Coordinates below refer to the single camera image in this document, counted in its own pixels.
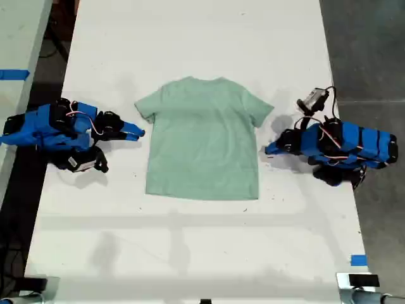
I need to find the pale green T-shirt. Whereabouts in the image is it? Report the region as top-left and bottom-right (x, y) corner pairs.
(134, 75), (275, 201)

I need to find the long blue tape strip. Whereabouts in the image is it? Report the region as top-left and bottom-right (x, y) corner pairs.
(0, 68), (31, 81)

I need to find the white side table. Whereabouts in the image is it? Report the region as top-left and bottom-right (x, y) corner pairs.
(0, 0), (54, 203)

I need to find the black clamp block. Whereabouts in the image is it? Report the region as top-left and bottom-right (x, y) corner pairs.
(348, 274), (380, 289)
(15, 277), (49, 293)

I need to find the curved black camera stalk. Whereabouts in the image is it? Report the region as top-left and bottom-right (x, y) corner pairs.
(294, 109), (318, 131)

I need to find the short black camera stalk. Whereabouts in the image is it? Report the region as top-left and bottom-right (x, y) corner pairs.
(94, 148), (110, 174)

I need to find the black camera box white label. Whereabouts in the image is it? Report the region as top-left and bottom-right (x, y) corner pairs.
(65, 148), (99, 174)

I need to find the black camera box grey face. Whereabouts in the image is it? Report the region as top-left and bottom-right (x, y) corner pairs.
(296, 87), (329, 113)

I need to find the black camera cable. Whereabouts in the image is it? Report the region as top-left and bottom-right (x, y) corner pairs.
(325, 85), (339, 122)

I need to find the black floor cable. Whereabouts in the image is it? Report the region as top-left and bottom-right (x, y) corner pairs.
(39, 30), (66, 60)

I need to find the grey metal bracket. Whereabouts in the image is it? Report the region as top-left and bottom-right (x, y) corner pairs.
(335, 272), (385, 304)

